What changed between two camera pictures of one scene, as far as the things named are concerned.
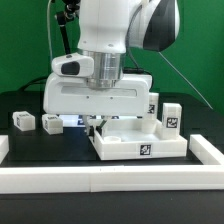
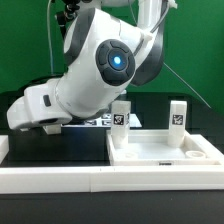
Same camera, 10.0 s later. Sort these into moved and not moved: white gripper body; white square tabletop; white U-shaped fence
Moved: white square tabletop; white gripper body
Not moved: white U-shaped fence
